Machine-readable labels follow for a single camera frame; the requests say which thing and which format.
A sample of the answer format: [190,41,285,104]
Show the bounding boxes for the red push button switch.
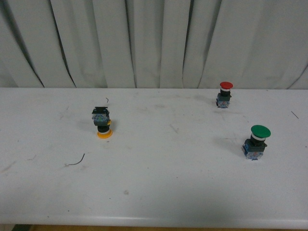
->
[216,81,233,108]

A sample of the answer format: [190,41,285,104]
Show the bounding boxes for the yellow push button switch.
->
[92,107,113,139]

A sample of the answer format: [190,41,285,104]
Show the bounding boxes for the green push button switch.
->
[242,125,271,160]

